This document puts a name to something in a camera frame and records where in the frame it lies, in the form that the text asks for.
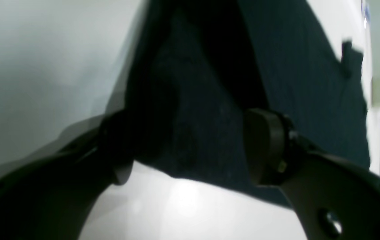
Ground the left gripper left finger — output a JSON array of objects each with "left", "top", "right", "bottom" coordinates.
[{"left": 0, "top": 110, "right": 133, "bottom": 240}]

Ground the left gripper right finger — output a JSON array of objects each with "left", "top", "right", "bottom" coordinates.
[{"left": 243, "top": 108, "right": 380, "bottom": 240}]

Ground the black T-shirt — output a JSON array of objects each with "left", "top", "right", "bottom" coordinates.
[{"left": 101, "top": 0, "right": 370, "bottom": 208}]

